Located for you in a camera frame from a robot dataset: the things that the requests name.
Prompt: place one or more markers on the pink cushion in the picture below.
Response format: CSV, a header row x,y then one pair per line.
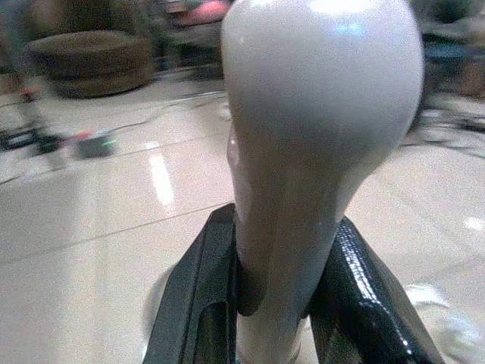
x,y
202,11

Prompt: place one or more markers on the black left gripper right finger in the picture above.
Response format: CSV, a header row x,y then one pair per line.
x,y
363,303

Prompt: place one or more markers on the white crumpled paper scrap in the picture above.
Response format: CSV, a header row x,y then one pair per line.
x,y
447,322

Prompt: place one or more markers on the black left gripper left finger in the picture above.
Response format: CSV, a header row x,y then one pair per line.
x,y
189,295

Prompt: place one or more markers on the grey box with green light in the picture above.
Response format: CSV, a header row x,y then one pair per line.
x,y
94,143

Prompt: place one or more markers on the brown round ottoman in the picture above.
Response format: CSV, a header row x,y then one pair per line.
x,y
92,62

